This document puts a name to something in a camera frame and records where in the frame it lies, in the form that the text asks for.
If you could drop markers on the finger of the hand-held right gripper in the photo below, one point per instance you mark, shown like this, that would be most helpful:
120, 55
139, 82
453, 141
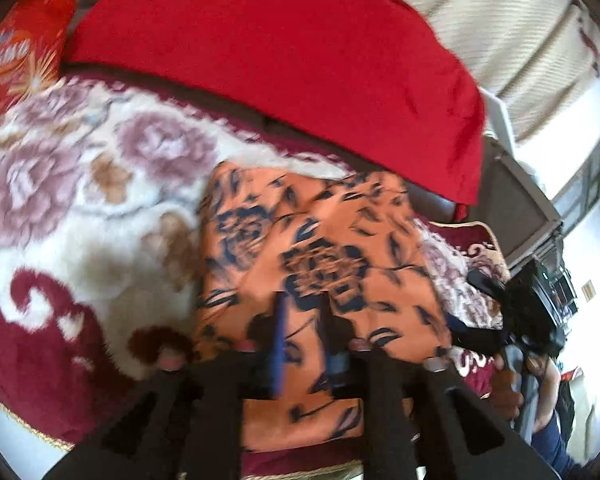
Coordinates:
486, 284
480, 337

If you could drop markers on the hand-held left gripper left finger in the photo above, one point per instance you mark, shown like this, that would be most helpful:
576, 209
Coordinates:
279, 345

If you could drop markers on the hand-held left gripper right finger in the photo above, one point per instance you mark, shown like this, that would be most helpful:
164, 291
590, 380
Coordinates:
336, 360

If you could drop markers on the orange floral small garment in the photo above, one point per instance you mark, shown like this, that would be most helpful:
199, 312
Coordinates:
360, 220

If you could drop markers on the person's right hand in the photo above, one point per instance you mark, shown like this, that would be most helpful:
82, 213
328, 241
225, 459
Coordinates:
507, 392

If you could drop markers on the window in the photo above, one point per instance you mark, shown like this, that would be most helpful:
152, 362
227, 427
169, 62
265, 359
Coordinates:
587, 170

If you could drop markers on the maroon and white floral blanket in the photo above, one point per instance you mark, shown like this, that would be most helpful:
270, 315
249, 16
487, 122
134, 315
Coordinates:
80, 200

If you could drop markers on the cream ribbed curtain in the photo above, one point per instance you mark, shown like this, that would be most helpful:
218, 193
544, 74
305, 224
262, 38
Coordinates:
505, 25

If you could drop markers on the large red pillow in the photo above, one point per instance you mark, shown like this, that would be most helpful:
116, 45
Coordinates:
290, 45

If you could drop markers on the red printed packet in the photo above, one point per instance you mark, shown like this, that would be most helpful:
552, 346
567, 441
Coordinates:
15, 55

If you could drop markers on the dark brown furniture frame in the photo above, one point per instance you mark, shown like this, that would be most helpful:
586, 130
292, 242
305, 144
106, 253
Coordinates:
515, 200

